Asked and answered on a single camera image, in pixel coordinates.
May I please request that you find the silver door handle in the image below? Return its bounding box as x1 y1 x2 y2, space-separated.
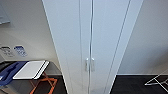
90 57 96 72
85 57 90 72

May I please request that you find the blue plastic object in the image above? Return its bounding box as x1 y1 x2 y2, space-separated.
0 61 27 86

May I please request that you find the white wire drying rack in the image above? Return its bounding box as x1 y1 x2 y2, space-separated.
143 68 168 87

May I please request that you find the white wardrobe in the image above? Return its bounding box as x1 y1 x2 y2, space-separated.
41 0 145 94

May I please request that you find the blue wall sticker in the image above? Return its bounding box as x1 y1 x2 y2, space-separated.
13 45 28 57

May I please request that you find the orange frame stand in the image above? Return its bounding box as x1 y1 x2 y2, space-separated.
28 75 59 94

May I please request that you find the white wardrobe door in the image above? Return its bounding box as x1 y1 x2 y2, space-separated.
90 0 132 94
54 0 92 94

